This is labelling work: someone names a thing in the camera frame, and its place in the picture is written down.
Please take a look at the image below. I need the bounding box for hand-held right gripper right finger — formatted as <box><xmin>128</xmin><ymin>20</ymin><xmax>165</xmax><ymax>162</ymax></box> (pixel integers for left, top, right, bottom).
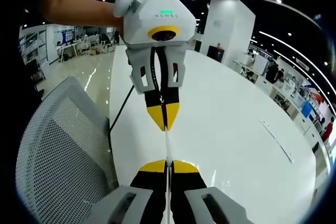
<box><xmin>170</xmin><ymin>159</ymin><xmax>254</xmax><ymax>224</ymax></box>

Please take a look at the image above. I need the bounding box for white square pillar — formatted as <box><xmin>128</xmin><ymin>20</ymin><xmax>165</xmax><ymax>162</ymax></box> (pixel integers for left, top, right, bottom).
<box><xmin>203</xmin><ymin>0</ymin><xmax>257</xmax><ymax>65</ymax></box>

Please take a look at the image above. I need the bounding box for black cable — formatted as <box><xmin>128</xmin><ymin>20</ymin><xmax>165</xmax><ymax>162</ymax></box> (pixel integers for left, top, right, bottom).
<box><xmin>108</xmin><ymin>84</ymin><xmax>135</xmax><ymax>132</ymax></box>

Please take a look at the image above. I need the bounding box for blue box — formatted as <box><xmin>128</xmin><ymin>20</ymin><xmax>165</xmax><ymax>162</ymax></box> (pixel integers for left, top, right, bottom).
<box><xmin>301</xmin><ymin>101</ymin><xmax>315</xmax><ymax>119</ymax></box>

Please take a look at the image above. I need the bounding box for row of white counters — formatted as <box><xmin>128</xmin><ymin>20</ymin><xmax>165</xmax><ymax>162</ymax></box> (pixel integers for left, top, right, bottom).
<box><xmin>271</xmin><ymin>81</ymin><xmax>332</xmax><ymax>162</ymax></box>

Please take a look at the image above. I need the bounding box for grey mesh office chair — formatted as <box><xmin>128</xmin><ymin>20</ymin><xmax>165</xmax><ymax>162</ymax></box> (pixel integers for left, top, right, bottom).
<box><xmin>15</xmin><ymin>76</ymin><xmax>119</xmax><ymax>224</ymax></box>

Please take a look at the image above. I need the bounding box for transparent food packaging bag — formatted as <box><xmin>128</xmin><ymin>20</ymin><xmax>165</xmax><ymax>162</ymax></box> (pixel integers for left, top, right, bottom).
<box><xmin>207</xmin><ymin>166</ymin><xmax>237</xmax><ymax>193</ymax></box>
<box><xmin>162</xmin><ymin>125</ymin><xmax>175</xmax><ymax>224</ymax></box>

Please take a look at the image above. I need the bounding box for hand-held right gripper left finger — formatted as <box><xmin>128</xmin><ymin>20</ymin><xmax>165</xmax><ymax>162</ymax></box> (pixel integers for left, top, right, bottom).
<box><xmin>86</xmin><ymin>159</ymin><xmax>168</xmax><ymax>224</ymax></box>

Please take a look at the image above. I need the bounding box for black chair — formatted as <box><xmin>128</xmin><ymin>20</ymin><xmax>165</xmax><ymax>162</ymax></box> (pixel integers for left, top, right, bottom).
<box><xmin>206</xmin><ymin>43</ymin><xmax>226</xmax><ymax>63</ymax></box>

